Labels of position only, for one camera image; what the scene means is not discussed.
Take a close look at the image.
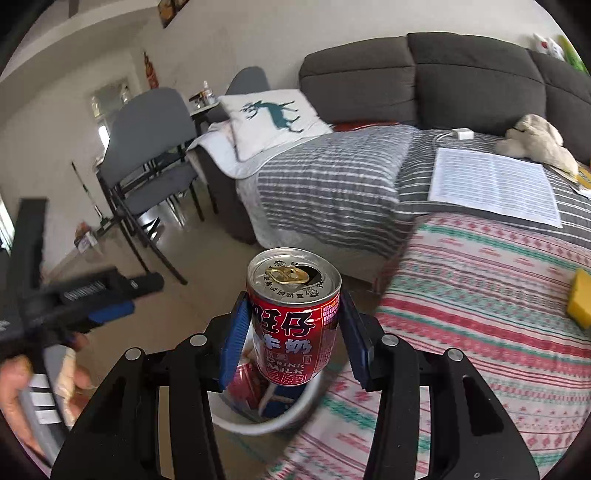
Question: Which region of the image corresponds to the small box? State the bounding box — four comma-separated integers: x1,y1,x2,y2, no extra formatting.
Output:
74,224,98,252

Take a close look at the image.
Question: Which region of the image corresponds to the dark grey sofa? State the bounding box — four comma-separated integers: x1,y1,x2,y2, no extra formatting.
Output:
198,32,591,245

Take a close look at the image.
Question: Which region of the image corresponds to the cream plush toy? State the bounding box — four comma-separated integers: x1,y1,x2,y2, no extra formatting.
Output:
496,114,580,178

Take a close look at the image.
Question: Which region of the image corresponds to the yellow sponge block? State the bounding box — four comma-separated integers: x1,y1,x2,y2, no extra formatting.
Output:
566,269,591,329

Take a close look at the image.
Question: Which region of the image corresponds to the red milk drink can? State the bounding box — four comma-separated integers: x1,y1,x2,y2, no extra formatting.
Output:
246,248,342,386

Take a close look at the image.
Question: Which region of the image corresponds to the grey chair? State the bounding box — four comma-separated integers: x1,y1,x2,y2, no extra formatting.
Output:
96,88,218,284
226,66,271,95

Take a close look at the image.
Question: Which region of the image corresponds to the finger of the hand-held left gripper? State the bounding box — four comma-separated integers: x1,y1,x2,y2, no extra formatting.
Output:
65,300,136,335
60,270,165,303

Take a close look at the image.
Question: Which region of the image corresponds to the patterned red green blanket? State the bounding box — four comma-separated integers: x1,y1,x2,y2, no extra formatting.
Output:
272,212,591,480

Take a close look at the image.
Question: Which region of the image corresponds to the white bin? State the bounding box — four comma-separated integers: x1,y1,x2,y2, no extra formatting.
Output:
210,323,352,437

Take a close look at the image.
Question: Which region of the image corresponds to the black side table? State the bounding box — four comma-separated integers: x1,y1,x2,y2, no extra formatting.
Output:
189,99,227,134

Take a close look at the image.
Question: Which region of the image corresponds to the grey striped bedspread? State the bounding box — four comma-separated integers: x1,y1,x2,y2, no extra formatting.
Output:
235,124,591,278

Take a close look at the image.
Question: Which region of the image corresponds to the person's left hand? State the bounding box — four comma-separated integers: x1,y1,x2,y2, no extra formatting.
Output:
0,332,95,462

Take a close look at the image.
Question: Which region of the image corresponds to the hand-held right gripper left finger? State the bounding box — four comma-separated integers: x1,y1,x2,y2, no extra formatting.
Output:
51,291,252,480

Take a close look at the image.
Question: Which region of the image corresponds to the printed paper sheet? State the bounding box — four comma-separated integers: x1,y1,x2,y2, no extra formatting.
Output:
427,148,564,229

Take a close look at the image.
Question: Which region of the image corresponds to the wall poster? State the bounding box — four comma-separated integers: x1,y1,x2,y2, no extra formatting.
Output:
157,0,192,28

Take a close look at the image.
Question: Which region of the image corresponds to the white deer print pillow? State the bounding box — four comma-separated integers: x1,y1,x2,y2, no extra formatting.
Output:
217,88,333,162

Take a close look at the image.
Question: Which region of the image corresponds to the red cushion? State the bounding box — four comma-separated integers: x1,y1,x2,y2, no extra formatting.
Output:
332,121,398,132

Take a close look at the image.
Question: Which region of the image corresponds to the small white plush toy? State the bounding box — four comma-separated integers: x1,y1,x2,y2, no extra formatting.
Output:
531,33,564,61

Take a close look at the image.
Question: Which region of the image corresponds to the green plush toy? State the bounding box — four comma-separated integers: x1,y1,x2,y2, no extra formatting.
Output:
556,34,589,75

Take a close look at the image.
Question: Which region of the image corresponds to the mop stick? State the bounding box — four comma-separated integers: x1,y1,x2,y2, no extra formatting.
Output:
71,161,105,227

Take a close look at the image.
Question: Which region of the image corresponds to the white quilted blanket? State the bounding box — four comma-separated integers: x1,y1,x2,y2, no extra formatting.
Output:
186,121,259,178

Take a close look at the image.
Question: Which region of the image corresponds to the red wall hanging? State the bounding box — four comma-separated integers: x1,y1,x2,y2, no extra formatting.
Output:
143,51,160,89

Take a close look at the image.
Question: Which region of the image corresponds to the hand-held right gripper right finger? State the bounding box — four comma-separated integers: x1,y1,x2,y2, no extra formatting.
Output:
339,292,541,480

